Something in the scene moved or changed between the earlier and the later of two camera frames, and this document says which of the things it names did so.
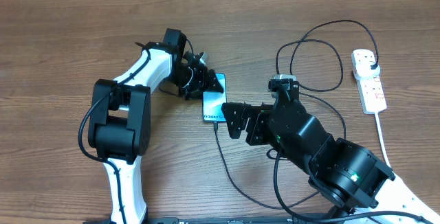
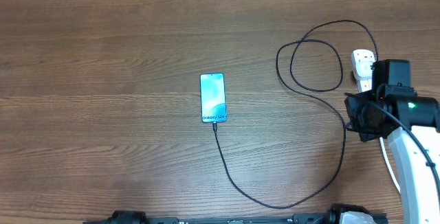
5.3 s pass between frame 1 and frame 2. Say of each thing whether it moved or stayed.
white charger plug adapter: stayed
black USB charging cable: stayed
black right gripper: moved
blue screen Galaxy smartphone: stayed
